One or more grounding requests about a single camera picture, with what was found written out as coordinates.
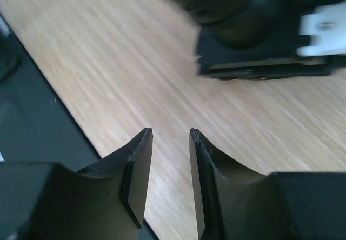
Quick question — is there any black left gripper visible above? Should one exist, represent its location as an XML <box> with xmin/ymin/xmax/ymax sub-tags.
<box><xmin>194</xmin><ymin>0</ymin><xmax>345</xmax><ymax>80</ymax></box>

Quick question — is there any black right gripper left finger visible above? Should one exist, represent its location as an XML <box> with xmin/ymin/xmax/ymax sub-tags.
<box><xmin>1</xmin><ymin>128</ymin><xmax>153</xmax><ymax>239</ymax></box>

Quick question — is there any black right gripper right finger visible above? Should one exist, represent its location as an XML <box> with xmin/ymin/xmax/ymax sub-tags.
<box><xmin>189</xmin><ymin>129</ymin><xmax>345</xmax><ymax>239</ymax></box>

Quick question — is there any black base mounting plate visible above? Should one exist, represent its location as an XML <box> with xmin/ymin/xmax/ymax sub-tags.
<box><xmin>1</xmin><ymin>21</ymin><xmax>153</xmax><ymax>239</ymax></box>

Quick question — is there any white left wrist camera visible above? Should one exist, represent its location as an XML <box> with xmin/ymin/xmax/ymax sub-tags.
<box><xmin>296</xmin><ymin>0</ymin><xmax>345</xmax><ymax>57</ymax></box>

